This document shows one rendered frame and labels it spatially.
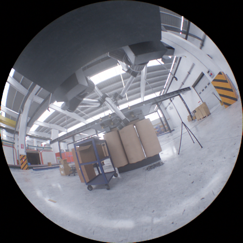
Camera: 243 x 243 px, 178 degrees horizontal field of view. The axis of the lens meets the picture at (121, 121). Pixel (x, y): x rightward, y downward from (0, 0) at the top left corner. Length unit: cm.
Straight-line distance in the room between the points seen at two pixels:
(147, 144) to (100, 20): 192
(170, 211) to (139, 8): 122
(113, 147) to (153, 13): 207
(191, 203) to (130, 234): 47
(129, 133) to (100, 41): 171
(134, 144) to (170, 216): 155
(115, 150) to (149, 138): 83
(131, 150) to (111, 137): 57
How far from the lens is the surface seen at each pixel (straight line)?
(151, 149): 183
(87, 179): 206
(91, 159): 135
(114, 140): 187
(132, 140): 179
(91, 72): 480
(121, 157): 187
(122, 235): 73
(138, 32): 53
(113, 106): 160
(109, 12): 48
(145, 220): 77
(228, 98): 495
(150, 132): 183
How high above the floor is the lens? 63
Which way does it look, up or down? 18 degrees up
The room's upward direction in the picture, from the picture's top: 19 degrees counter-clockwise
